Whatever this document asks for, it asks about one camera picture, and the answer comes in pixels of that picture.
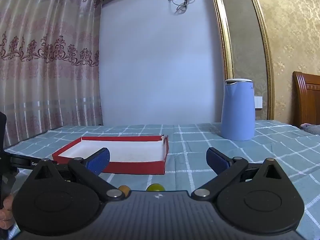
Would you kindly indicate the wooden headboard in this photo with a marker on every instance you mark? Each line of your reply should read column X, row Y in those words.
column 307, row 97

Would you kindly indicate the pink patterned curtain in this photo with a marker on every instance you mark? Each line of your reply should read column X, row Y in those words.
column 50, row 67

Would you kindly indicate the orange tangerine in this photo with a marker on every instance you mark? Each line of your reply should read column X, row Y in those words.
column 124, row 189

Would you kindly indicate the teal checked tablecloth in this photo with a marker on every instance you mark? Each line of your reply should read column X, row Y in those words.
column 190, row 142

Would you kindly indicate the green tomato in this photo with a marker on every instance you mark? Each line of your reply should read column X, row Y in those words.
column 155, row 187

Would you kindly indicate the person's left hand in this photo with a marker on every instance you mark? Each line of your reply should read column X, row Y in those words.
column 6, row 213

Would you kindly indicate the red shallow cardboard box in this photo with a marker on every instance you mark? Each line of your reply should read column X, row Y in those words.
column 140, row 166

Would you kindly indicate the white wall switch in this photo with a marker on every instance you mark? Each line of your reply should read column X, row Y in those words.
column 258, row 102

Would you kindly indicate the gold wall moulding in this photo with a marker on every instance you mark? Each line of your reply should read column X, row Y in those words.
column 265, row 42
column 223, row 30

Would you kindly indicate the grey cloth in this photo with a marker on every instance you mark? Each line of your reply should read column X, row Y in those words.
column 311, row 128

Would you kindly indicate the blue electric kettle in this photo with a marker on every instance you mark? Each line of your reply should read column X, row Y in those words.
column 237, row 115

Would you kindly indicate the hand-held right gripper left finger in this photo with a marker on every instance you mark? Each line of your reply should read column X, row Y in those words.
column 100, row 160

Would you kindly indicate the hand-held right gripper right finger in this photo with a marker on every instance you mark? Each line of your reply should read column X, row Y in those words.
column 217, row 159

